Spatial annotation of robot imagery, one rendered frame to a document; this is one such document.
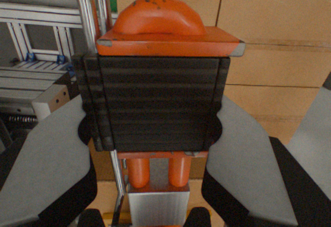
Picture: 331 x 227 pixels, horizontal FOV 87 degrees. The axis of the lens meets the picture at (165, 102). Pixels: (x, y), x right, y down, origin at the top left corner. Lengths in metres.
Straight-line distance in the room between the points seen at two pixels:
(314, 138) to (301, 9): 1.69
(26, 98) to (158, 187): 0.37
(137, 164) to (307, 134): 2.23
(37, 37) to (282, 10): 1.27
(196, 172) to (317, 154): 2.30
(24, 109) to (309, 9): 1.01
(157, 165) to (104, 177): 0.26
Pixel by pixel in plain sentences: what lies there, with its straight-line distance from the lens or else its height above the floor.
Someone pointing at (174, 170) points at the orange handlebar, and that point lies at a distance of 0.17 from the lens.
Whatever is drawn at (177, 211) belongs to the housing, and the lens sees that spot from 0.22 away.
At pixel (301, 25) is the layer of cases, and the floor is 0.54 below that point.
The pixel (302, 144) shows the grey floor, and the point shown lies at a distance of 2.42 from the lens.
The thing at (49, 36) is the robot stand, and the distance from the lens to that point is 1.30.
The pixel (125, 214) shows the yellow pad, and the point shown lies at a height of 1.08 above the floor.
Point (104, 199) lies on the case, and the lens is 0.51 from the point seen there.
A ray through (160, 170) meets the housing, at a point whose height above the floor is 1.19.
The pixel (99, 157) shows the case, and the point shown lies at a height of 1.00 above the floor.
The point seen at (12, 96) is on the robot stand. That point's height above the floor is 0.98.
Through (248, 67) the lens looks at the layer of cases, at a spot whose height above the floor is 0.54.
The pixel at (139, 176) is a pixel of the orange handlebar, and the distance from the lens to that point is 0.18.
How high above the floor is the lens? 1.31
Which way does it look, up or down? 58 degrees down
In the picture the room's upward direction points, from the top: 177 degrees clockwise
